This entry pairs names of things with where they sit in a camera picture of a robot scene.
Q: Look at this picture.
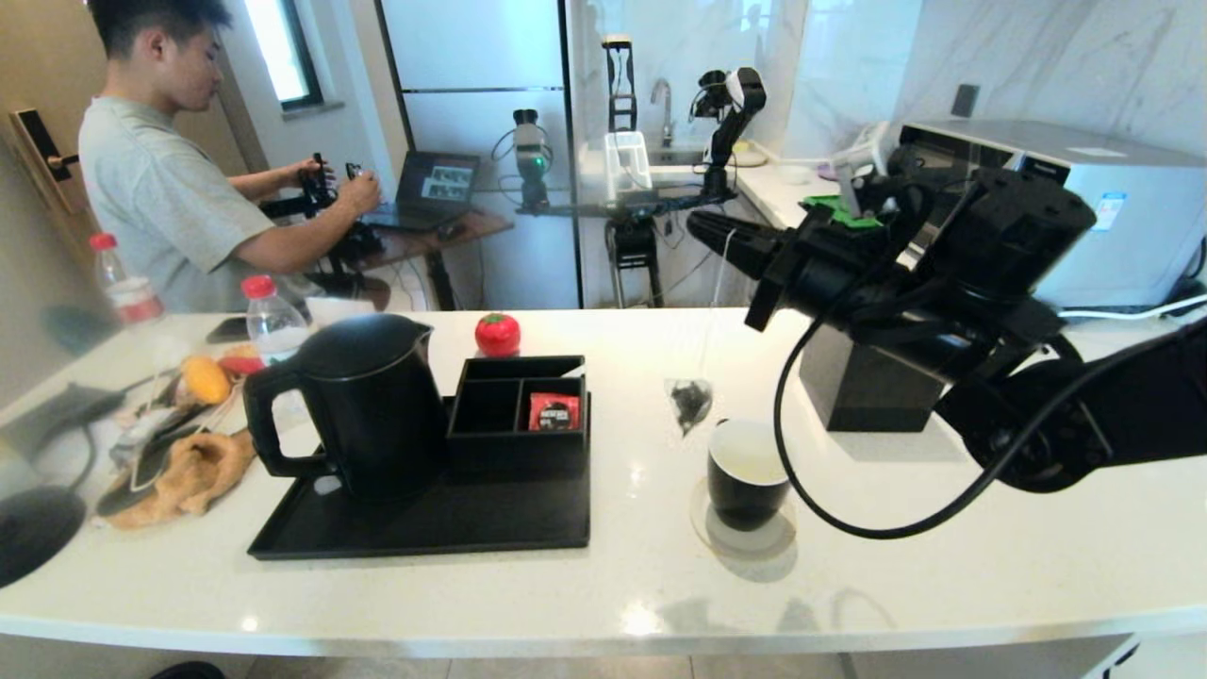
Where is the pyramid tea bag with string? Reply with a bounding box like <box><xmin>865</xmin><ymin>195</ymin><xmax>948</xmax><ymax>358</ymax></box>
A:
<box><xmin>663</xmin><ymin>226</ymin><xmax>732</xmax><ymax>442</ymax></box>

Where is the black electric kettle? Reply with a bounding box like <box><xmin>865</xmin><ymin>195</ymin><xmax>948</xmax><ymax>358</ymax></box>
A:
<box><xmin>243</xmin><ymin>313</ymin><xmax>449</xmax><ymax>501</ymax></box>

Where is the white kitchen cabinet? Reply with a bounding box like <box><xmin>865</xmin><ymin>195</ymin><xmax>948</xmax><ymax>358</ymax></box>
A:
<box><xmin>721</xmin><ymin>189</ymin><xmax>812</xmax><ymax>308</ymax></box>

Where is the green tray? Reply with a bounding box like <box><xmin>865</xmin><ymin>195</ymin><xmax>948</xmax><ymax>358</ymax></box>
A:
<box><xmin>802</xmin><ymin>193</ymin><xmax>885</xmax><ymax>229</ymax></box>

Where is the black metal stand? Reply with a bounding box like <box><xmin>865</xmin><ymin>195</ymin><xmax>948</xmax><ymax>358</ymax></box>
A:
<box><xmin>519</xmin><ymin>184</ymin><xmax>741</xmax><ymax>307</ymax></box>

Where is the white plastic rack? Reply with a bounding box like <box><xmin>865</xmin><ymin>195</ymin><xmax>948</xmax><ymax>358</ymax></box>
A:
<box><xmin>603</xmin><ymin>130</ymin><xmax>653</xmax><ymax>199</ymax></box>

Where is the black tissue box white lid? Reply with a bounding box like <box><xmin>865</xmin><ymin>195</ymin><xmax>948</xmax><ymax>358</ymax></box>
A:
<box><xmin>798</xmin><ymin>321</ymin><xmax>949</xmax><ymax>433</ymax></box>

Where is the black white robot device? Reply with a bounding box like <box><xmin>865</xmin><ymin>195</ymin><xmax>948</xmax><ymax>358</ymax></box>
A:
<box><xmin>688</xmin><ymin>66</ymin><xmax>767</xmax><ymax>199</ymax></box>

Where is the chrome kitchen faucet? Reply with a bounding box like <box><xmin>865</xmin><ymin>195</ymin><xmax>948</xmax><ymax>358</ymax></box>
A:
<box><xmin>649</xmin><ymin>77</ymin><xmax>676</xmax><ymax>150</ymax></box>

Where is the black device with green light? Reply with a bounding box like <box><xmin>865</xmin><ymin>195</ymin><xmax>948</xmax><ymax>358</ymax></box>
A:
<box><xmin>509</xmin><ymin>108</ymin><xmax>553</xmax><ymax>210</ymax></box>

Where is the black mug white inside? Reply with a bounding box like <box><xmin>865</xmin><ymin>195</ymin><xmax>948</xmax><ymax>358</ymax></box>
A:
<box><xmin>707</xmin><ymin>418</ymin><xmax>793</xmax><ymax>531</ymax></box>

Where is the red coffee sachet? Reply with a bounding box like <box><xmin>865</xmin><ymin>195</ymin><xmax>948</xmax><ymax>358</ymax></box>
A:
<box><xmin>528</xmin><ymin>391</ymin><xmax>581</xmax><ymax>433</ymax></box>

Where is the red tomato-shaped timer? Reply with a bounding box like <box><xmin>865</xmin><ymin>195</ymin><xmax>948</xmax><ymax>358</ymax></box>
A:
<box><xmin>474</xmin><ymin>312</ymin><xmax>521</xmax><ymax>359</ymax></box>

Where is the brown wooden desk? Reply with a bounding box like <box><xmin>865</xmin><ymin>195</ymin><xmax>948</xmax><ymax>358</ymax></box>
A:
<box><xmin>363</xmin><ymin>209</ymin><xmax>515</xmax><ymax>310</ymax></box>

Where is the white round coaster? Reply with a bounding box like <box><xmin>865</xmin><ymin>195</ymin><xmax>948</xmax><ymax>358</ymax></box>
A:
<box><xmin>689</xmin><ymin>476</ymin><xmax>798</xmax><ymax>557</ymax></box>

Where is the black compartment organizer box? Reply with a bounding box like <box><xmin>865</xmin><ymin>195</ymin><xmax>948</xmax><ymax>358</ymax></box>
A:
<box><xmin>445</xmin><ymin>356</ymin><xmax>590</xmax><ymax>477</ymax></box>

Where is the black laptop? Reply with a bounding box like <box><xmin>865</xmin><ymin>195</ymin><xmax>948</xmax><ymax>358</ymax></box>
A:
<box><xmin>363</xmin><ymin>151</ymin><xmax>482</xmax><ymax>232</ymax></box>

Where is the grey refrigerator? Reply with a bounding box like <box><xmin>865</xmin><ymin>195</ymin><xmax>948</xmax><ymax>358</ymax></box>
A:
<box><xmin>373</xmin><ymin>0</ymin><xmax>581</xmax><ymax>310</ymax></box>

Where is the silver microwave oven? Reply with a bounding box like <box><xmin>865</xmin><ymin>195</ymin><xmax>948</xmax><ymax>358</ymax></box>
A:
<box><xmin>896</xmin><ymin>118</ymin><xmax>1207</xmax><ymax>308</ymax></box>

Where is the black teleoperation controller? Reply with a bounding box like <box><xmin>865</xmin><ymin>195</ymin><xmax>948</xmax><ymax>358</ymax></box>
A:
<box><xmin>259</xmin><ymin>153</ymin><xmax>383</xmax><ymax>274</ymax></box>

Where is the black serving tray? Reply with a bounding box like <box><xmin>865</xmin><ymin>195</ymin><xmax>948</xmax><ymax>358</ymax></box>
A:
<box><xmin>247</xmin><ymin>396</ymin><xmax>593</xmax><ymax>561</ymax></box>

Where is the clear water bottle red cap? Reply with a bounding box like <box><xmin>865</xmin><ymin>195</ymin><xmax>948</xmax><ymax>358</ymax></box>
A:
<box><xmin>240</xmin><ymin>274</ymin><xmax>312</xmax><ymax>364</ymax></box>
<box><xmin>90</xmin><ymin>233</ymin><xmax>166</xmax><ymax>326</ymax></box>

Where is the yellow toy corn cob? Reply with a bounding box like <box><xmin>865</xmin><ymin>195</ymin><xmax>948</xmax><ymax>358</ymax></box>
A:
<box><xmin>182</xmin><ymin>356</ymin><xmax>234</xmax><ymax>406</ymax></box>

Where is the person in grey t-shirt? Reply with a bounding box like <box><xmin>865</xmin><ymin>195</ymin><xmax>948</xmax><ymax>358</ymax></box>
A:
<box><xmin>78</xmin><ymin>0</ymin><xmax>383</xmax><ymax>312</ymax></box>

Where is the brown crumpled cloth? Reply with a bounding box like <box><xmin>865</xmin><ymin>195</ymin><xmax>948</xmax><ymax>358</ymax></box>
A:
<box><xmin>99</xmin><ymin>429</ymin><xmax>260</xmax><ymax>530</ymax></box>

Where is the teal chair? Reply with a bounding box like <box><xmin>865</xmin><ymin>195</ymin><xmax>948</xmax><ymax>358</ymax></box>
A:
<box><xmin>42</xmin><ymin>302</ymin><xmax>124</xmax><ymax>359</ymax></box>

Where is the grey folded cloth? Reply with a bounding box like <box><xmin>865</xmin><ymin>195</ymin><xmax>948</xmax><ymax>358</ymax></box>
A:
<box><xmin>0</xmin><ymin>382</ymin><xmax>128</xmax><ymax>454</ymax></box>

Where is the black round flat object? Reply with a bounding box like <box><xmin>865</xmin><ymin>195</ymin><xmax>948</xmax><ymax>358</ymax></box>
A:
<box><xmin>0</xmin><ymin>485</ymin><xmax>88</xmax><ymax>590</ymax></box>

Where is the white power cable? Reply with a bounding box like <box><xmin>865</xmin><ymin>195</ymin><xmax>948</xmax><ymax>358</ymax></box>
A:
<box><xmin>1061</xmin><ymin>292</ymin><xmax>1207</xmax><ymax>322</ymax></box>

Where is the black microwave cable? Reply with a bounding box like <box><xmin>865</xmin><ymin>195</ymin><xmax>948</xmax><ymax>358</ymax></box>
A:
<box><xmin>1165</xmin><ymin>236</ymin><xmax>1207</xmax><ymax>305</ymax></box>

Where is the window with dark frame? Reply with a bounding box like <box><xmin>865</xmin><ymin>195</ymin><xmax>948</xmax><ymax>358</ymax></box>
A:
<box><xmin>240</xmin><ymin>0</ymin><xmax>324</xmax><ymax>112</ymax></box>

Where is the black thin cable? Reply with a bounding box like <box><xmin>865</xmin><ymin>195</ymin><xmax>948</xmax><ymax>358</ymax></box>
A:
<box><xmin>57</xmin><ymin>424</ymin><xmax>101</xmax><ymax>491</ymax></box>

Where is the black door lock handle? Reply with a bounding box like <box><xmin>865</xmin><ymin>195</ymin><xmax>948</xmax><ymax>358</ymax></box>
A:
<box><xmin>11</xmin><ymin>108</ymin><xmax>81</xmax><ymax>185</ymax></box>

